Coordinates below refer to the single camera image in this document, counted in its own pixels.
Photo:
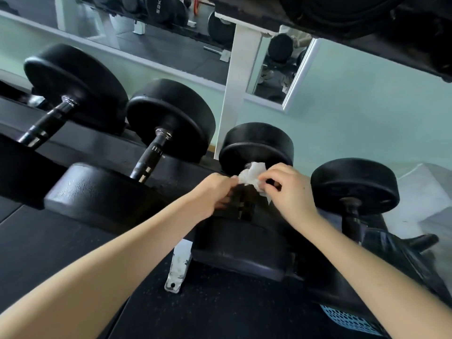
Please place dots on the person's left hand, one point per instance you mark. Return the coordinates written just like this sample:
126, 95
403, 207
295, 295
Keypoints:
213, 194

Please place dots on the person's right hand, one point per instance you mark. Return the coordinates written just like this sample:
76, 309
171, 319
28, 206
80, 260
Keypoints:
296, 197

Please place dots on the white wet wipe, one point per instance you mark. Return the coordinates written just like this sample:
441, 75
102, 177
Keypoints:
252, 174

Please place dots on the black dumbbell white lettering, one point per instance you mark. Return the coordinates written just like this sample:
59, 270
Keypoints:
254, 141

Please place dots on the person's left forearm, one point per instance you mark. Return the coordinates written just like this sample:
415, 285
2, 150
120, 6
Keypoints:
99, 278

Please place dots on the person's right forearm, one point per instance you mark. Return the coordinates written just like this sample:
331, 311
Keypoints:
381, 282

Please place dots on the black dumbbell rack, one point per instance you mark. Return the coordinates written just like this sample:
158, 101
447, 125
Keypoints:
106, 144

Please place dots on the white metal rack leg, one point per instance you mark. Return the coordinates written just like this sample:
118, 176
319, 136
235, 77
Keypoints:
234, 84

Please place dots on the black kettlebell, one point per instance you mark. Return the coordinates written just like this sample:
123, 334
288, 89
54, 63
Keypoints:
423, 241

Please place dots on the blue plastic trash basket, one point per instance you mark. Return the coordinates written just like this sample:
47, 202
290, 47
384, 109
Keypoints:
353, 323

